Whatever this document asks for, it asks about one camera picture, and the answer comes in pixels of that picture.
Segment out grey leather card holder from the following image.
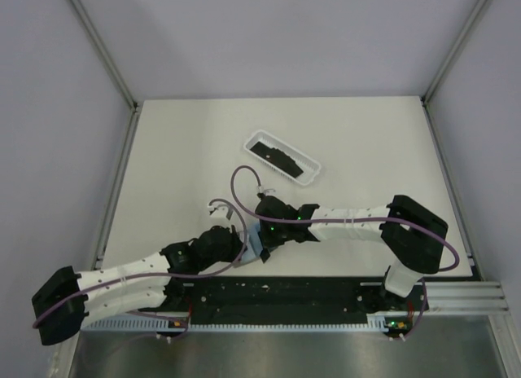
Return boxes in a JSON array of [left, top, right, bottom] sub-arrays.
[[235, 223, 264, 266]]

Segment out black VIP credit card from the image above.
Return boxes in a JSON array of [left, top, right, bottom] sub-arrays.
[[260, 248, 271, 263]]

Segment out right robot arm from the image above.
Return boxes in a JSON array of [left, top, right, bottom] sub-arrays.
[[254, 195, 449, 310]]

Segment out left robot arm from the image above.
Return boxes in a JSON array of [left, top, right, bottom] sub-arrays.
[[32, 226, 261, 346]]

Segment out black cards in tray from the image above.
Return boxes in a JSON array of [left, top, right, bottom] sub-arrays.
[[251, 142, 304, 178]]

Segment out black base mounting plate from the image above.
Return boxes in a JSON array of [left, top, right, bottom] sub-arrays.
[[145, 276, 425, 325]]

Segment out white plastic tray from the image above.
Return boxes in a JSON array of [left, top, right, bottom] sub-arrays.
[[243, 130, 322, 187]]

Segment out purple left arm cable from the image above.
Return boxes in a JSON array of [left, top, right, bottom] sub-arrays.
[[32, 197, 249, 339]]

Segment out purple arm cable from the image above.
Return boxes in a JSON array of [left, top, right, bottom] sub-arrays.
[[230, 165, 460, 341], [32, 197, 249, 339]]

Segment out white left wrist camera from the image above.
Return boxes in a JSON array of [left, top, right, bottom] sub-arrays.
[[208, 204, 234, 221]]

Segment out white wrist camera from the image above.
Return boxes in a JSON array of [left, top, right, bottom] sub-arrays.
[[208, 204, 234, 221], [257, 186, 276, 198]]

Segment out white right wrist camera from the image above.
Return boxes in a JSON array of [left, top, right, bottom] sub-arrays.
[[257, 186, 276, 198]]

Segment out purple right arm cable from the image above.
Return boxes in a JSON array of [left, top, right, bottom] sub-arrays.
[[230, 165, 460, 341]]

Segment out grey slotted cable duct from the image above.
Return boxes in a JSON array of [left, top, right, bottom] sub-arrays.
[[81, 314, 408, 333]]

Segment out aluminium frame rail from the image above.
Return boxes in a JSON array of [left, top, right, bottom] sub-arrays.
[[67, 283, 510, 314]]

